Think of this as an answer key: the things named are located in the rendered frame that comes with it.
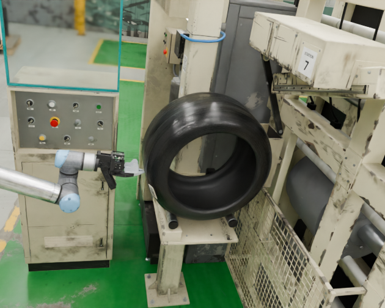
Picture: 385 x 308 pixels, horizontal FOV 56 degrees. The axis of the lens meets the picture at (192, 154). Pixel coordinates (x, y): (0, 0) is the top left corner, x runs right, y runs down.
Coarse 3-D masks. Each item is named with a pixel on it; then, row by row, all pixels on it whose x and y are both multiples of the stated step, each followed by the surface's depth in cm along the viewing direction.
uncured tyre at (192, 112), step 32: (192, 96) 154; (224, 96) 157; (160, 128) 145; (192, 128) 139; (224, 128) 141; (256, 128) 147; (160, 160) 143; (256, 160) 154; (160, 192) 150; (192, 192) 183; (224, 192) 180; (256, 192) 161
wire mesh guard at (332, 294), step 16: (240, 224) 209; (256, 224) 188; (288, 224) 156; (224, 256) 232; (240, 256) 208; (288, 256) 154; (304, 256) 141; (256, 272) 187; (320, 272) 132; (240, 288) 207; (256, 304) 185; (272, 304) 168
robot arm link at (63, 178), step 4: (60, 172) 146; (60, 176) 147; (64, 176) 146; (68, 176) 146; (72, 176) 147; (76, 176) 149; (60, 180) 146; (64, 180) 145; (68, 180) 145; (72, 180) 146; (76, 180) 150; (60, 184) 144; (76, 184) 146
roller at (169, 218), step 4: (168, 212) 165; (168, 216) 163; (172, 216) 162; (176, 216) 164; (168, 220) 161; (172, 220) 160; (176, 220) 161; (168, 224) 160; (172, 224) 160; (176, 224) 160; (172, 228) 161
